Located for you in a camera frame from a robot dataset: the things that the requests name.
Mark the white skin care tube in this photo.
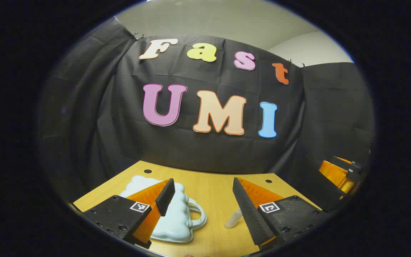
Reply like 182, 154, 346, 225
224, 209, 242, 229

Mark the light blue suitcase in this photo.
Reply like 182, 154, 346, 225
120, 175, 207, 244

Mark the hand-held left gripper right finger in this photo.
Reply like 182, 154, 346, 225
232, 177, 329, 250

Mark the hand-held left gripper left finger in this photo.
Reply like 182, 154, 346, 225
82, 178, 176, 250

